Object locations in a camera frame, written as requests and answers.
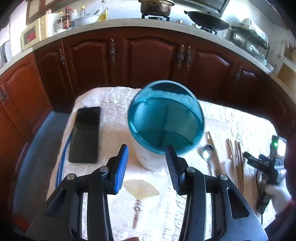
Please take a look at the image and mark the white electric kettle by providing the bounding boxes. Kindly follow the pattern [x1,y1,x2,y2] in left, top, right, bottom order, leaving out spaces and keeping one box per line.
[0,40,12,63]

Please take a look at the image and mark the wooden wall cabinet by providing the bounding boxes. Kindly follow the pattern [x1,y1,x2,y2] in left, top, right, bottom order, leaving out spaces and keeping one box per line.
[25,0,61,25]

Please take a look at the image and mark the blue cable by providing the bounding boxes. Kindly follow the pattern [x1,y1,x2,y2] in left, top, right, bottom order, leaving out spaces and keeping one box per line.
[55,137,73,189]

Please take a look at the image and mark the wooden cutting board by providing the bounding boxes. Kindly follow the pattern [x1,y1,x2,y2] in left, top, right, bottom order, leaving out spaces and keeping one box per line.
[276,62,296,87]

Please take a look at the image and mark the black dish rack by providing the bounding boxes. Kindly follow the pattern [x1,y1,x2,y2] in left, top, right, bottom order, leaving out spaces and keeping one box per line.
[230,19,270,59]

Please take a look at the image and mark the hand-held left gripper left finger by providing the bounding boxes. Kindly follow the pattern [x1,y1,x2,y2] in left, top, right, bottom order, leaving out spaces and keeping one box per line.
[44,144,129,241]

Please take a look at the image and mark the dark brown chopstick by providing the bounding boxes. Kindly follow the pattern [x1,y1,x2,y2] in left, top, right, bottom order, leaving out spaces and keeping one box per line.
[209,132,221,175]
[206,132,218,174]

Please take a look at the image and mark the wall-mounted chopstick holder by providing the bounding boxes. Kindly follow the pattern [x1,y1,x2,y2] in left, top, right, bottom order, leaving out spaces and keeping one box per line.
[283,39,296,61]

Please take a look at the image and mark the stacked white bowls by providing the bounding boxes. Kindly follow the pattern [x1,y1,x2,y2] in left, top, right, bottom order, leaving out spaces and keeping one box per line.
[258,52,275,73]

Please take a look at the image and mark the white container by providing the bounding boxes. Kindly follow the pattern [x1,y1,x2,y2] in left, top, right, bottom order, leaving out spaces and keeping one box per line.
[46,13,61,36]

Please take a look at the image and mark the gas stove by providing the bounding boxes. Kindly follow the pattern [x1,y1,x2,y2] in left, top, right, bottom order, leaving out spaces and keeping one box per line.
[142,14,219,36]

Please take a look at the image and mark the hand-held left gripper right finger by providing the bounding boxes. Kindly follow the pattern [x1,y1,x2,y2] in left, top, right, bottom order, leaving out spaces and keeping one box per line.
[165,145,251,241]

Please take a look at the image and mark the white utensil holder blue rim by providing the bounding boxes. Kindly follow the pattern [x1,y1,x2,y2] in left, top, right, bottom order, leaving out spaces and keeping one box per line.
[128,80,205,172]

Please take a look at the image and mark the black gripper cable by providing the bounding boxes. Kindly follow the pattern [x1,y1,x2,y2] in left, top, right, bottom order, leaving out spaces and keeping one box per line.
[255,169,272,224]

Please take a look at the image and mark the cream microwave oven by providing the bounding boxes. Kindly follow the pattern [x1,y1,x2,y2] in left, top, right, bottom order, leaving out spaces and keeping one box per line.
[21,17,50,49]

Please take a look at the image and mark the black wok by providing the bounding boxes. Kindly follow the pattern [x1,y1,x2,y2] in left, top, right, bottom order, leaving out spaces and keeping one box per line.
[184,10,230,31]

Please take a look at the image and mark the yellow cooking oil bottle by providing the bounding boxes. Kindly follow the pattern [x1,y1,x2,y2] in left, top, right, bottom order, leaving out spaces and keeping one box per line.
[99,0,109,22]

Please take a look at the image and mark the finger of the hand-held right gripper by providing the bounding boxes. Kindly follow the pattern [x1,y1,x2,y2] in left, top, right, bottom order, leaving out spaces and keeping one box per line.
[243,151,262,170]

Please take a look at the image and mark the white mixing bowl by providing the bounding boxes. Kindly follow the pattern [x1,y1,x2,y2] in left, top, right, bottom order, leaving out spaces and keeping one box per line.
[73,14,101,26]

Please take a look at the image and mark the black smartphone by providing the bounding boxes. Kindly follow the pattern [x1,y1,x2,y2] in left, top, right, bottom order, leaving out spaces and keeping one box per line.
[69,106,101,164]

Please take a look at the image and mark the stone kitchen countertop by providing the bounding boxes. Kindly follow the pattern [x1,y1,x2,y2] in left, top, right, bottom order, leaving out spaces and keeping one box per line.
[0,19,296,93]

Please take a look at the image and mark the metal spoon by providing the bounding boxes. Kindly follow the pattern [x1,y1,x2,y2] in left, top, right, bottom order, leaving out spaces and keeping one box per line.
[201,144,216,176]

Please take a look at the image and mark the person's right forearm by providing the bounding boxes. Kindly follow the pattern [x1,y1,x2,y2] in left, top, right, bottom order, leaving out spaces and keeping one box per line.
[266,206,295,233]

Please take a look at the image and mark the white quilted tablecloth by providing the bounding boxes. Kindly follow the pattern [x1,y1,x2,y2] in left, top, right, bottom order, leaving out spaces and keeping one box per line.
[46,86,281,241]

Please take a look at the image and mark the wooden kitchen base cabinets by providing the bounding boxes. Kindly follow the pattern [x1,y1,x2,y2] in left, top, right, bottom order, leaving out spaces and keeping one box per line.
[0,25,296,167]

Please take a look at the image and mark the brown cooking pot with lid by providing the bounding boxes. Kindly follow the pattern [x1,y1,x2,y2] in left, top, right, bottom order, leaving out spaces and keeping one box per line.
[139,0,175,16]

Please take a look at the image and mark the person's right hand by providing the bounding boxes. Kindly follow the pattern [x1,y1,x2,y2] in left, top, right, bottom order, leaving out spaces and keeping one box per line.
[264,184,293,210]

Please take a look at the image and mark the dark sauce bottle red label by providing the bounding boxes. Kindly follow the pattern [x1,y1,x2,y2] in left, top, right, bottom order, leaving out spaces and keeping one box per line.
[63,6,72,29]

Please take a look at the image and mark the bundle of wooden chopsticks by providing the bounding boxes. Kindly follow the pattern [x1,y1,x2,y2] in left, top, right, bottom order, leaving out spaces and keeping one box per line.
[227,138,246,193]

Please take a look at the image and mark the white dish cover cloth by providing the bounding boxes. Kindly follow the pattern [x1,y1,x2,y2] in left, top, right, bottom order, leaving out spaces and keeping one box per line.
[240,18,269,39]

